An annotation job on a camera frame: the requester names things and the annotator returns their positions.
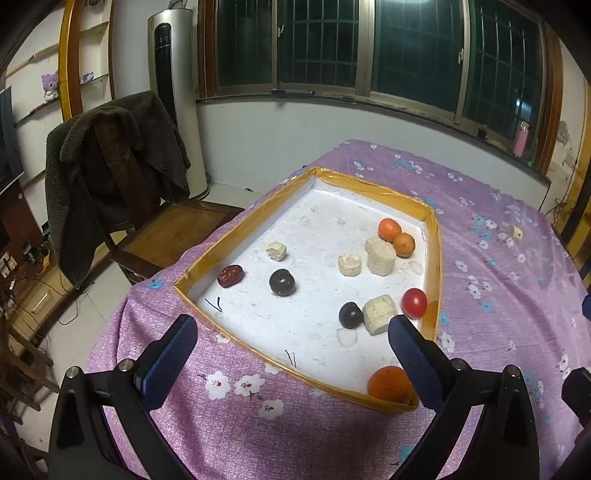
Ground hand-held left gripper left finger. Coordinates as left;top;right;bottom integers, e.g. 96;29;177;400
46;315;198;480

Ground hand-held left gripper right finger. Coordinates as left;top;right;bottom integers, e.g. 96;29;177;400
388;315;540;480

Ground red cherry tomato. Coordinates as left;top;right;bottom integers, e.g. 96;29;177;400
401;288;428;319

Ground large cream chunk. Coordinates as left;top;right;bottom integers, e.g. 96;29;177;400
365;237;397;277
363;294;397;335

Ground dark purple plum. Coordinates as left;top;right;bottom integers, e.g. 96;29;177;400
269;269;296;297
338;302;364;329

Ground red jujube date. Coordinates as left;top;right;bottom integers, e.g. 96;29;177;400
217;264;245;289

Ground cream fluted cylinder chunk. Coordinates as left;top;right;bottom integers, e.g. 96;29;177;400
337;252;361;277

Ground yellow-rimmed white foam box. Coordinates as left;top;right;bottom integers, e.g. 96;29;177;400
174;167;441;416

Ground purple floral tablecloth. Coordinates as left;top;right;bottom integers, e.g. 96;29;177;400
85;138;591;480

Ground wooden chair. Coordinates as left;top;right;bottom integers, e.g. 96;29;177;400
81;122;245;287

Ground wooden stool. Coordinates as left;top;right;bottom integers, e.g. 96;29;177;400
0;318;61;418

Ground pink water bottle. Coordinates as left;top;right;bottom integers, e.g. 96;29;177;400
512;122;531;158

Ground dark brown fleece coat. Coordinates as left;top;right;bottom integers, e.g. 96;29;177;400
45;90;192;289

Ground silver tower air conditioner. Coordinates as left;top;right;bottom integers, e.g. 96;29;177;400
147;7;211;200

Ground black television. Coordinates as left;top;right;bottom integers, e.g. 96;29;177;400
0;85;27;195

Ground purple plush toy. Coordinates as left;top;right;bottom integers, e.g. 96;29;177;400
41;73;61;103

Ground tangled wall cables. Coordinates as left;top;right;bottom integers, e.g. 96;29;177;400
549;194;574;219

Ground floor cables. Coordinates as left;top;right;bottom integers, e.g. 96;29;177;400
9;265;95;326

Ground wall shelf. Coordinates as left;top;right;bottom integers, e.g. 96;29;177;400
0;0;116;134

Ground barred window with wooden frame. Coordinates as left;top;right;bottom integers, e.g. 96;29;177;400
196;0;564;153

